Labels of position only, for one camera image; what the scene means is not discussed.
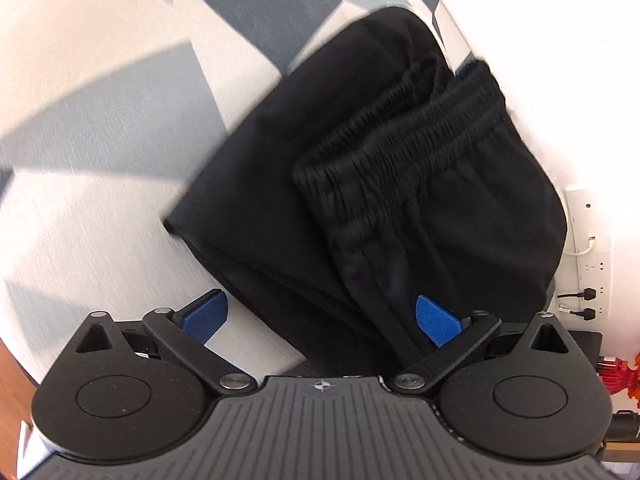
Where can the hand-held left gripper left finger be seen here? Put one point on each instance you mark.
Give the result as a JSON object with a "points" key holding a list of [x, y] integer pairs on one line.
{"points": [[205, 316]]}

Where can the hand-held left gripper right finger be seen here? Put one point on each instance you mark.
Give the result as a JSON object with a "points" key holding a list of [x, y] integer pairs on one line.
{"points": [[436, 321]]}

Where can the black shorts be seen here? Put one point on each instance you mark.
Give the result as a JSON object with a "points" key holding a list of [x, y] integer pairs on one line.
{"points": [[350, 160]]}

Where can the geometric patterned bed sheet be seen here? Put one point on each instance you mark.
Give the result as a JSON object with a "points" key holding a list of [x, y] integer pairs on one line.
{"points": [[100, 160]]}

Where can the red ribbed vase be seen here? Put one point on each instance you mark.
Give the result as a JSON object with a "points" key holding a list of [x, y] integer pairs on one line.
{"points": [[617, 375]]}

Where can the orange artificial flower bouquet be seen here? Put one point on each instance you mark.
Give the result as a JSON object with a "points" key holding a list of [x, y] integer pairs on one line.
{"points": [[636, 360]]}

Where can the black thermos bottle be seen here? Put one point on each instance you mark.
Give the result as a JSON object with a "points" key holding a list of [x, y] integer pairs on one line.
{"points": [[627, 427]]}

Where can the white blank wall plate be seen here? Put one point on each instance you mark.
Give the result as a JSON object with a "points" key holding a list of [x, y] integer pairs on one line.
{"points": [[580, 207]]}

